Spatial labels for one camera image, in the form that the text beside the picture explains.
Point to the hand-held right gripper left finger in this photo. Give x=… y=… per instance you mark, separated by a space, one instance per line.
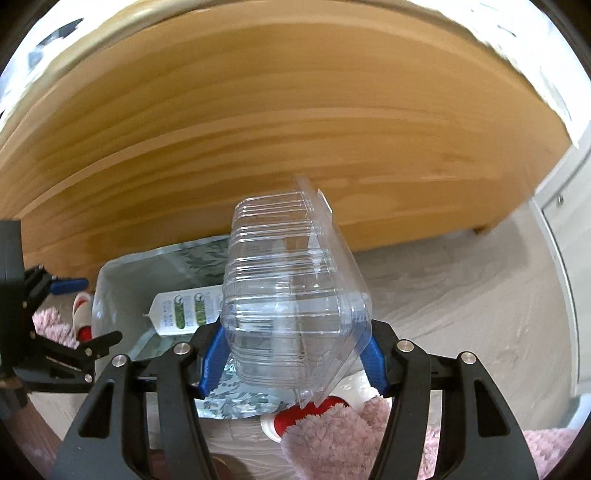
x=214 y=364

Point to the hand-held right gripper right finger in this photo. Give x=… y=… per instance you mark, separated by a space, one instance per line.
x=371 y=360

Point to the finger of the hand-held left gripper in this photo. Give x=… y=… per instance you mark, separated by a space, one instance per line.
x=69 y=286
x=60 y=364

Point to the waste bin with printed liner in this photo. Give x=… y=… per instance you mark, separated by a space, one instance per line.
x=124 y=286

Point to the clear plastic clamshell box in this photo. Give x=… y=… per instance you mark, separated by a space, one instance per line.
x=277 y=300

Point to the red white slipper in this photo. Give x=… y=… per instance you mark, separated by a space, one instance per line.
x=83 y=314
x=314 y=410

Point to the person's right pink fluffy leg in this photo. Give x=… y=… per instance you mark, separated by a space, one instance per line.
x=332 y=443

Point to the wooden bed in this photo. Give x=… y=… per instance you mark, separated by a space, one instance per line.
x=277 y=138

